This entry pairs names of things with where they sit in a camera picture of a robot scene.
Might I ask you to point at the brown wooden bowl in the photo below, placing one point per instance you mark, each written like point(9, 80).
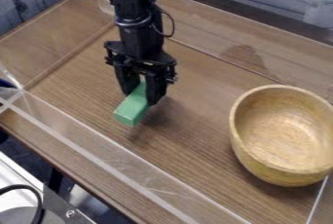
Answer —
point(280, 135)

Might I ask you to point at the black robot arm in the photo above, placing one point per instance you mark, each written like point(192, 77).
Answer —
point(136, 9)

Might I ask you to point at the grey metal bracket with screw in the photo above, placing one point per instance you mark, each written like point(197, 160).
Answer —
point(58, 212)

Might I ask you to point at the clear acrylic corner bracket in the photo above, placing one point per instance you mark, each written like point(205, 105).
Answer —
point(105, 7)

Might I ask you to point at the clear acrylic front barrier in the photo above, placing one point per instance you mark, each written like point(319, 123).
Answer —
point(119, 177)

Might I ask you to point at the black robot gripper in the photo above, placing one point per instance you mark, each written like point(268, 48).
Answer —
point(137, 55)

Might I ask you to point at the green rectangular block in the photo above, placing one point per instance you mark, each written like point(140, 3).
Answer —
point(131, 110)

